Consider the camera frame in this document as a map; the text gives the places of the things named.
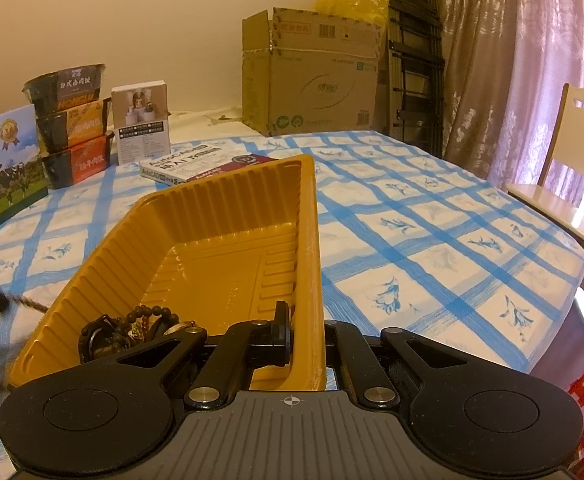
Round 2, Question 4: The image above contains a yellow plastic tray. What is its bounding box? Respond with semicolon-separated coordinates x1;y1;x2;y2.
8;155;329;394

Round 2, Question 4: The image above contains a cream wooden chair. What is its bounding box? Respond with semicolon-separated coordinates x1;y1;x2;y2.
501;82;584;252

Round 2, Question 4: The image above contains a long green bead necklace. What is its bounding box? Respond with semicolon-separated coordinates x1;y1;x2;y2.
0;294;49;392

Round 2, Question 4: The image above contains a black wrist watch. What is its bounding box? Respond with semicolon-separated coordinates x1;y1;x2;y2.
78;314;125;367

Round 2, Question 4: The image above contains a black instant noodle bowl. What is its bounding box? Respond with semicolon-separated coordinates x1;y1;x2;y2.
22;63;109;114

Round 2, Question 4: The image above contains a cardboard box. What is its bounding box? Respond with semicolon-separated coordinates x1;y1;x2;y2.
241;7;381;137

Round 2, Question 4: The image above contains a patterned curtain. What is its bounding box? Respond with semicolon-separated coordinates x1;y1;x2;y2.
436;0;584;223

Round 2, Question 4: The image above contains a maroon book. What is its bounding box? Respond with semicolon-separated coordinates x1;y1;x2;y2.
187;153;281;184

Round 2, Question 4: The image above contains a white product box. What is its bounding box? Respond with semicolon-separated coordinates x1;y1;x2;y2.
110;80;172;166

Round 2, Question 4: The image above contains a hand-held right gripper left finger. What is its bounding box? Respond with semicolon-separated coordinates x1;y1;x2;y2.
116;300;294;409

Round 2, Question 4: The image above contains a yellow plastic bag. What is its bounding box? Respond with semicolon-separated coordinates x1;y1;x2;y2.
314;0;391;29

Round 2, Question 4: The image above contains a red instant noodle box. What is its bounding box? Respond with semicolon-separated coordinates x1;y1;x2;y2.
41;132;116;189

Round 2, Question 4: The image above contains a black folded rack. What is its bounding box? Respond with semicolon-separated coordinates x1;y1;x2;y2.
376;0;446;159

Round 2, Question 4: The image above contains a white software book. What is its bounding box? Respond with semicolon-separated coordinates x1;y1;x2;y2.
139;144;229;184

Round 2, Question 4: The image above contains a blue checked tablecloth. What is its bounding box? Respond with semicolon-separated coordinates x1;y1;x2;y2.
0;130;584;480

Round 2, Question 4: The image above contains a gold wrist watch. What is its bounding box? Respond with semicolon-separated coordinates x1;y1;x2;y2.
131;319;199;347

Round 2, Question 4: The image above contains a dark bead bracelet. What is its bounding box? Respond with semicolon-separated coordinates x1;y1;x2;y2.
121;304;181;342

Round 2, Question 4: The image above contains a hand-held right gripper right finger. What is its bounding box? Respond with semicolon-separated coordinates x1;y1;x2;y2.
323;320;469;407

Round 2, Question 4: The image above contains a milk carton box with cows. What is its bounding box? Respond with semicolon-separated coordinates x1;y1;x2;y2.
0;105;50;247

